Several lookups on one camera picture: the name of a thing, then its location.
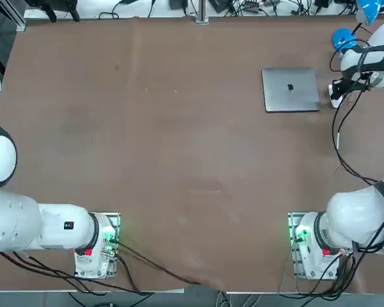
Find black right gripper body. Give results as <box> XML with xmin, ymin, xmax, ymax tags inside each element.
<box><xmin>344</xmin><ymin>72</ymin><xmax>372</xmax><ymax>94</ymax></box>

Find silver MacBook laptop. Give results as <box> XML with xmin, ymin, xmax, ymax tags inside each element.
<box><xmin>261</xmin><ymin>67</ymin><xmax>321</xmax><ymax>113</ymax></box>

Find black electronic box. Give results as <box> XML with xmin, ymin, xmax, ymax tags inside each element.
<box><xmin>209</xmin><ymin>0</ymin><xmax>236</xmax><ymax>14</ymax></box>

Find metal mounting plate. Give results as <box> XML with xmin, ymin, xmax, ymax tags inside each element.
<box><xmin>74</xmin><ymin>210</ymin><xmax>122</xmax><ymax>279</ymax></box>
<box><xmin>287</xmin><ymin>211</ymin><xmax>340</xmax><ymax>280</ymax></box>

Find black tripod legs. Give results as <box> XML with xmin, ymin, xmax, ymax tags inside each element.
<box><xmin>27</xmin><ymin>0</ymin><xmax>81</xmax><ymax>24</ymax></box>

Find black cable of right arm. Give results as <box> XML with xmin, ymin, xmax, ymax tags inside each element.
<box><xmin>329</xmin><ymin>22</ymin><xmax>384</xmax><ymax>224</ymax></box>

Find aluminium profile post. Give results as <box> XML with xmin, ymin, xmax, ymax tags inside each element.
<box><xmin>195</xmin><ymin>0</ymin><xmax>210</xmax><ymax>25</ymax></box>

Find black cables of left arm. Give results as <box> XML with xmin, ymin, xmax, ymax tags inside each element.
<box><xmin>0</xmin><ymin>238</ymin><xmax>212</xmax><ymax>297</ymax></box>

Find aluminium frame rail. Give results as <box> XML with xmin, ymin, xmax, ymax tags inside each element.
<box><xmin>0</xmin><ymin>0</ymin><xmax>27</xmax><ymax>33</ymax></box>

